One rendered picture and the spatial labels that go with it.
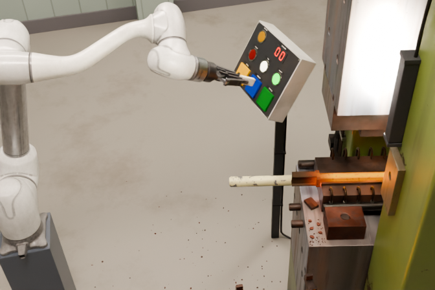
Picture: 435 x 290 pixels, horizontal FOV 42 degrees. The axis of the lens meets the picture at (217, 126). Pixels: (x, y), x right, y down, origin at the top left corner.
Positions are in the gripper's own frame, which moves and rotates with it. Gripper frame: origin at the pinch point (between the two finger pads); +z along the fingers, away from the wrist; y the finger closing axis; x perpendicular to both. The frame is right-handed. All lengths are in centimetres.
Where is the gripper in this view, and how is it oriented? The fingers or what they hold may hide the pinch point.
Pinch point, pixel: (246, 80)
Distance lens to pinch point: 213.9
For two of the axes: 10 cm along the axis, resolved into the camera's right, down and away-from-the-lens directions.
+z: 8.0, 1.3, 5.8
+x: 4.2, -8.1, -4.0
